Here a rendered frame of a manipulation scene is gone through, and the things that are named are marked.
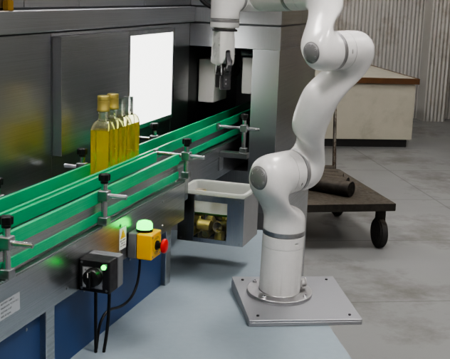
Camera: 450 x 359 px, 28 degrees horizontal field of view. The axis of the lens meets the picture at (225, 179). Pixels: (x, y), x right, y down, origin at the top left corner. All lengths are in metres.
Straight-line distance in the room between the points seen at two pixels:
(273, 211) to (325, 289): 0.33
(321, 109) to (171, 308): 0.71
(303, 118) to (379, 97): 7.50
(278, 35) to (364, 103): 6.34
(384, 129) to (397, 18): 2.70
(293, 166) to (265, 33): 1.18
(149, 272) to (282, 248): 0.41
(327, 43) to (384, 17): 9.99
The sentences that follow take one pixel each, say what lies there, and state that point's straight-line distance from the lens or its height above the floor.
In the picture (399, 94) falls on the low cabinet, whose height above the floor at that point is 0.59.
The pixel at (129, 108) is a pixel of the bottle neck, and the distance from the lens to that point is 2.70.
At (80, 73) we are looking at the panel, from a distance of 2.68.
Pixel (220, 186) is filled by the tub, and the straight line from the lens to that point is 2.97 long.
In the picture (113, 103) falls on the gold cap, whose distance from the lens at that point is 2.59.
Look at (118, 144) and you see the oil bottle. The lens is 2.59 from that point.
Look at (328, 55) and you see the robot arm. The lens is 2.25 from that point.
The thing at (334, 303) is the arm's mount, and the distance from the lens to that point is 2.59.
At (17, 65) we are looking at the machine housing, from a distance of 2.42.
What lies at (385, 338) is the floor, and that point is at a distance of 4.49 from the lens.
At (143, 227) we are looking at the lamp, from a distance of 2.39.
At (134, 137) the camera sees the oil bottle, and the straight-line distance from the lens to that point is 2.70.
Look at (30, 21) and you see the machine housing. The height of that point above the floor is 1.54.
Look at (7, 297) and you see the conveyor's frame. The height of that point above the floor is 1.01.
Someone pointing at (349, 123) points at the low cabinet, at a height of 0.26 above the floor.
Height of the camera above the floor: 1.64
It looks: 12 degrees down
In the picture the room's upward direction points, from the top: 2 degrees clockwise
